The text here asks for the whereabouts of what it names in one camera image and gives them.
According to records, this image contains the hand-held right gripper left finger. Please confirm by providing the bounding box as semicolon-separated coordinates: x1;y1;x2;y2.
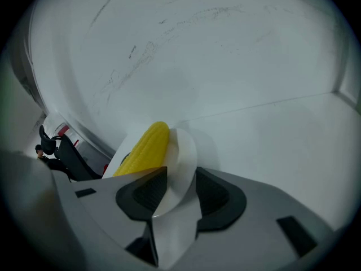
52;167;168;265

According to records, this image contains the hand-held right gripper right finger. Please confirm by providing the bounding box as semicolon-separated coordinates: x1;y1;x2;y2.
174;167;336;271

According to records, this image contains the yellow corn cob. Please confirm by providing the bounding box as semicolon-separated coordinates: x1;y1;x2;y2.
112;121;171;178

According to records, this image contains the white round plate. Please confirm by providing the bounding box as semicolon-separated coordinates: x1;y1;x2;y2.
101;127;199;268

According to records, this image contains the black office chair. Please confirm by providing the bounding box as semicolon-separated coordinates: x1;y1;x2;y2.
38;124;103;182

